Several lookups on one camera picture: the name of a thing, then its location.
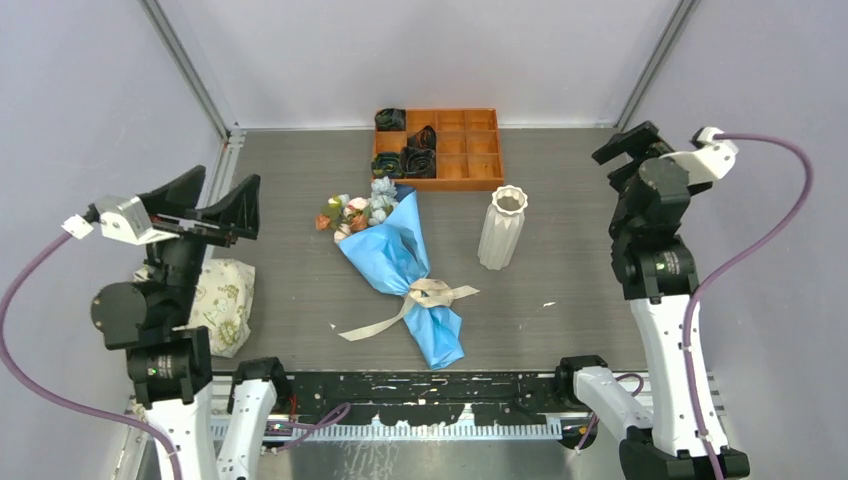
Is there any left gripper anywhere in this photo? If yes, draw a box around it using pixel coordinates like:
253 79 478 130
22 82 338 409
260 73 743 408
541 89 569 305
141 162 257 322

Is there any blue paper flower bouquet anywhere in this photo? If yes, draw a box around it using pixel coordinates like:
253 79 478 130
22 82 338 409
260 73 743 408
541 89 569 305
315 178 465 370

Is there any beige ribbon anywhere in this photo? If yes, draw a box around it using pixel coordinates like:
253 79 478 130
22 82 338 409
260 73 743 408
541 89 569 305
339 278 479 342

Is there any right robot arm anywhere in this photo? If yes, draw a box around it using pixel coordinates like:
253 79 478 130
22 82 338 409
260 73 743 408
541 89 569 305
554 121 750 479

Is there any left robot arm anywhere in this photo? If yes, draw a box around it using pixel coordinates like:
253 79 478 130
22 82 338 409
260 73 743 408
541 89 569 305
90 166 292 479

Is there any white ribbed vase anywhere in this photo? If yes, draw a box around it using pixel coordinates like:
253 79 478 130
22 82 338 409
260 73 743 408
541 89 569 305
478 185 528 270

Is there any floral patterned cloth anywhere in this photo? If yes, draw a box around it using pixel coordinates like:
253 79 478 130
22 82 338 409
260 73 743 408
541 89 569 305
165 258 256 358

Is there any orange compartment tray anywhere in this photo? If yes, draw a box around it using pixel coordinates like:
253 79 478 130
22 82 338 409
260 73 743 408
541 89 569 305
372 108 504 191

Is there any dark rolled fabric bottom-left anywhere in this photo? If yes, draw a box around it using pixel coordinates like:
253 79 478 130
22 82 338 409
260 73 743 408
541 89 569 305
371 152 405 179

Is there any dark rolled fabric top-left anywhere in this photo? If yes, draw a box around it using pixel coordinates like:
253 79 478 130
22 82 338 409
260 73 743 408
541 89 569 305
374 108 407 132

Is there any dark rolled fabric middle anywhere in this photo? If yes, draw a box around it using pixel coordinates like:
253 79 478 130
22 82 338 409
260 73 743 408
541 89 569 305
407 125 438 151

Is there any dark rolled fabric large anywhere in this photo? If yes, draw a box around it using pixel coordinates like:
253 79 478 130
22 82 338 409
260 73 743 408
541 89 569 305
400 146 437 179

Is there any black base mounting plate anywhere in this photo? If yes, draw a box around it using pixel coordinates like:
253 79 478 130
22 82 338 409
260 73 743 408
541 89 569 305
272 371 589 427

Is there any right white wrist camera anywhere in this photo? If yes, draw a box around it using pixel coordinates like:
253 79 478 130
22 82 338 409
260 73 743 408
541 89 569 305
663 127 739 186

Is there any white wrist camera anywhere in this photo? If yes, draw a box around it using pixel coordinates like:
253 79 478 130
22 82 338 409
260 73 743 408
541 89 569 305
61 195 179 246
663 127 739 186

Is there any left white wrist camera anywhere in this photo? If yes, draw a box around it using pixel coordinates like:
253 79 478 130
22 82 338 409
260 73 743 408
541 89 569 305
61 195 179 246

